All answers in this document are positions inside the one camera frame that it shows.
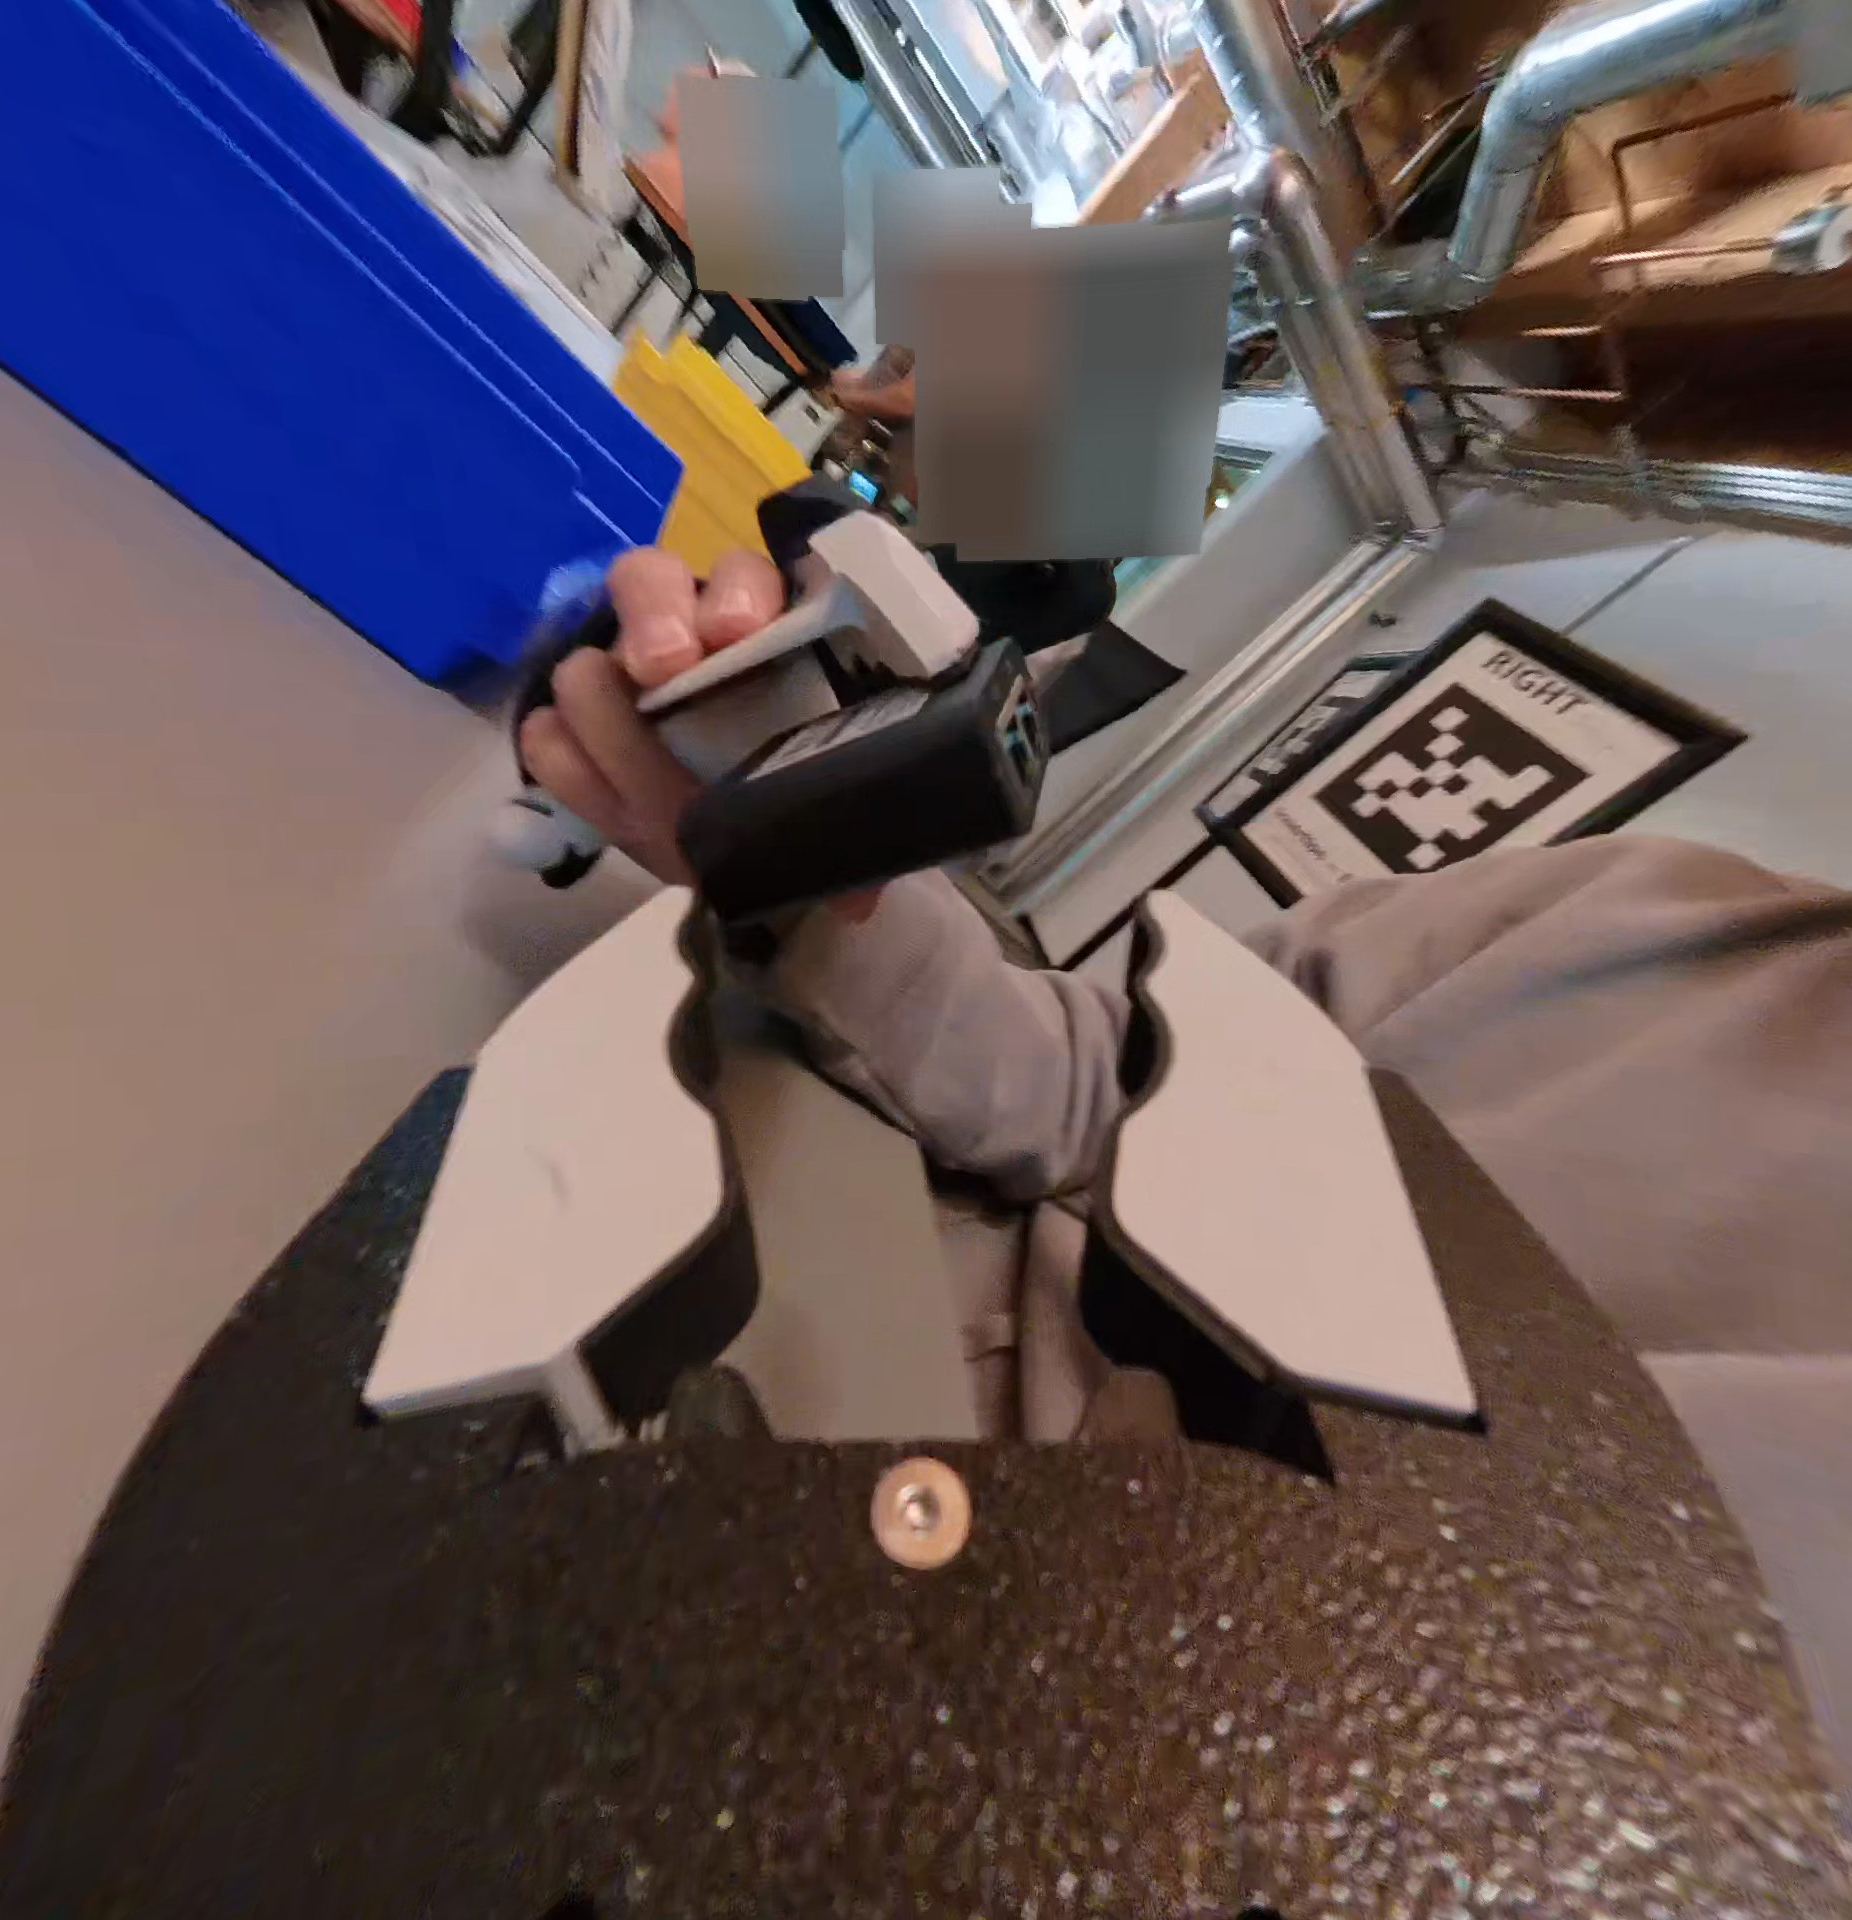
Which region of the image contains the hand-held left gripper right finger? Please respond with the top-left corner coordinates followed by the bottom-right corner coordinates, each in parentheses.
top-left (1079, 895), bottom-right (1484, 1484)

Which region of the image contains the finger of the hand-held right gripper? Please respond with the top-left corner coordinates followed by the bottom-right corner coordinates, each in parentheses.
top-left (635, 598), bottom-right (869, 788)
top-left (803, 508), bottom-right (984, 678)

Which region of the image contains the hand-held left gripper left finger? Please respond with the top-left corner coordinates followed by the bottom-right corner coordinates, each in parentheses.
top-left (363, 883), bottom-right (760, 1454)

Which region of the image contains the black network splitter box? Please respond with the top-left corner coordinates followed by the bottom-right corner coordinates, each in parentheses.
top-left (674, 636), bottom-right (1052, 923)

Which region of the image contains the person's right forearm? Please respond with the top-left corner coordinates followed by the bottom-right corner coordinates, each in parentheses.
top-left (723, 870), bottom-right (1142, 1205)

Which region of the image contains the person's right hand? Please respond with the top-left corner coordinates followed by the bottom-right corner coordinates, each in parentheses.
top-left (521, 545), bottom-right (788, 890)

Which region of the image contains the yellow plastic bin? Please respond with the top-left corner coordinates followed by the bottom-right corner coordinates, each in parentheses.
top-left (613, 330), bottom-right (816, 579)

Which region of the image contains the small framed marker sign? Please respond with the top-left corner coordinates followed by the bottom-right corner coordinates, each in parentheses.
top-left (1233, 652), bottom-right (1416, 788)

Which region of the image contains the large framed marker sign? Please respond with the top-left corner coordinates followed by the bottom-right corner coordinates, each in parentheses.
top-left (1195, 600), bottom-right (1750, 908)

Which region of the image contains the silver metal pipe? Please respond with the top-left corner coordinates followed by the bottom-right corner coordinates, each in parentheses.
top-left (1195, 0), bottom-right (1805, 549)

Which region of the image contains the blue plastic bin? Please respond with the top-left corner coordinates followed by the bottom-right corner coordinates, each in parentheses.
top-left (0, 0), bottom-right (685, 693)

